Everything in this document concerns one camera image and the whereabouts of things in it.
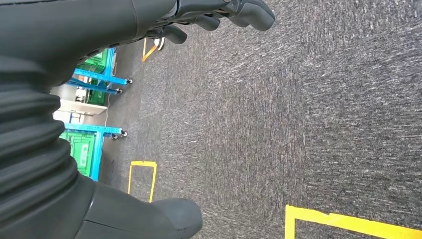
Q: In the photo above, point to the white low table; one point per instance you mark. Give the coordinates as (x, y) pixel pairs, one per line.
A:
(79, 107)

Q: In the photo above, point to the blue metal shelf rack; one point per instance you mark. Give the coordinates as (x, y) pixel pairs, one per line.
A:
(99, 76)
(92, 128)

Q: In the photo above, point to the person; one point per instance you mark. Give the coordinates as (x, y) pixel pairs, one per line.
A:
(160, 43)

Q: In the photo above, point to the green plastic crate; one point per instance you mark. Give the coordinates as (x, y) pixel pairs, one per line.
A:
(79, 151)
(97, 97)
(95, 61)

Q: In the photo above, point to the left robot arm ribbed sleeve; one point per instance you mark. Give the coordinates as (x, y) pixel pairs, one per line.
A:
(26, 132)

